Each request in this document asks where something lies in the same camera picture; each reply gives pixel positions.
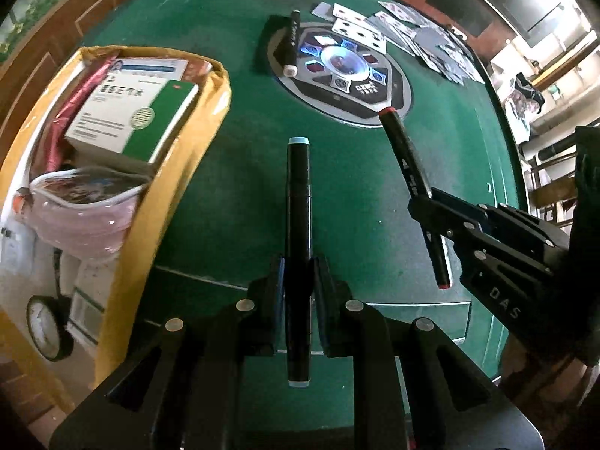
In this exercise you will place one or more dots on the blue and white medicine box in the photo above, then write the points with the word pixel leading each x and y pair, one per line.
pixel 150 68

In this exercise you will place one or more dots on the black marker with blue caps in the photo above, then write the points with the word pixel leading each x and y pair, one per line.
pixel 299 206

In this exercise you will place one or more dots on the black tape roll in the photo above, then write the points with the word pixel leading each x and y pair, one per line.
pixel 68 344

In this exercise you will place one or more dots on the mahjong table control panel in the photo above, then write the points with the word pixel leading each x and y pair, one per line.
pixel 347 65

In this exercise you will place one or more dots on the black bag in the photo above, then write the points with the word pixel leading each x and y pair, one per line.
pixel 527 96

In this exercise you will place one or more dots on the wooden chair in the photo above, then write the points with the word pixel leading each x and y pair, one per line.
pixel 553 192

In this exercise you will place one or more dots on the person's right hand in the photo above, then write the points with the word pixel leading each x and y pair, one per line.
pixel 539 370

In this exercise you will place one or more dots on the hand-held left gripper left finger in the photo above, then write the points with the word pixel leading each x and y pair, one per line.
pixel 276 300

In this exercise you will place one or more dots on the black marker with white cap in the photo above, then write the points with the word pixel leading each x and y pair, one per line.
pixel 291 42

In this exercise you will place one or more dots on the dark red wallet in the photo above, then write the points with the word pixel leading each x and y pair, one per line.
pixel 51 145

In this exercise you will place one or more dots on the yellow taped cardboard box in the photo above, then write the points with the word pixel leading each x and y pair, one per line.
pixel 187 159

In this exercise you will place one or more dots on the flowering plants behind window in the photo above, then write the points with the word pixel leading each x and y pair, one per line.
pixel 47 0

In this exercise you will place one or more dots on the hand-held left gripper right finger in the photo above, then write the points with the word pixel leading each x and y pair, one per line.
pixel 323 300

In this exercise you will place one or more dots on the green and white medicine box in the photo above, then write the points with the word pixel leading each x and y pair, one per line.
pixel 117 117

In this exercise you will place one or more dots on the spread of playing cards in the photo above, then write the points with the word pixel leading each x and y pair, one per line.
pixel 436 42

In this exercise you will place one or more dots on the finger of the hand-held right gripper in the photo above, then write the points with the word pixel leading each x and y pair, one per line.
pixel 492 251
pixel 515 225

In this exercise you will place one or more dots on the black marker with red caps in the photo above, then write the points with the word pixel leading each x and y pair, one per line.
pixel 408 159

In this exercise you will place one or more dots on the pink cartoon zipper pouch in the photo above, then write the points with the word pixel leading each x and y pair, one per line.
pixel 79 225

